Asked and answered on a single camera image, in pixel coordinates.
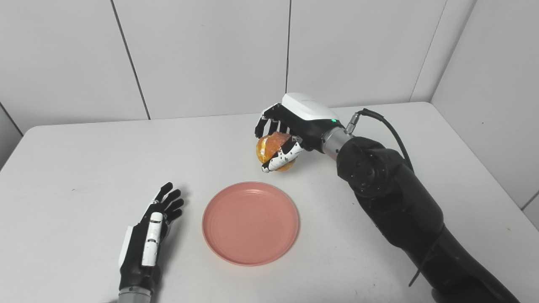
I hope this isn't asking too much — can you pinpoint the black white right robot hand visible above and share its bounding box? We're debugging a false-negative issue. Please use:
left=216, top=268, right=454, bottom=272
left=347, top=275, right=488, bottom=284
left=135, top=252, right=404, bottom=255
left=254, top=93, right=343, bottom=173

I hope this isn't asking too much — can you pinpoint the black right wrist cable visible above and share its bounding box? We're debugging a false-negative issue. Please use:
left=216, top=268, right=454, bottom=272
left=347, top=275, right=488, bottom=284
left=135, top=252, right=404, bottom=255
left=344, top=108, right=415, bottom=173

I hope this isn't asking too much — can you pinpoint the orange cream puff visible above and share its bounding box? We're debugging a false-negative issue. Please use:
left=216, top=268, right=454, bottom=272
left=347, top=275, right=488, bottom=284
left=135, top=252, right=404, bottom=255
left=256, top=132, right=296, bottom=172

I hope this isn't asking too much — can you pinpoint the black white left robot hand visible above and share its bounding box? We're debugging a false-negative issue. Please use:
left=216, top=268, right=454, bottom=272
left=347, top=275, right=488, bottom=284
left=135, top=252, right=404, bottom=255
left=118, top=182, right=185, bottom=292

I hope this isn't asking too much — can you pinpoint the pink round plate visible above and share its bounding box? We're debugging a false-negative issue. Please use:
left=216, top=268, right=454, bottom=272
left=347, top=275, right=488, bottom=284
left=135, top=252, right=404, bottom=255
left=202, top=181, right=300, bottom=267

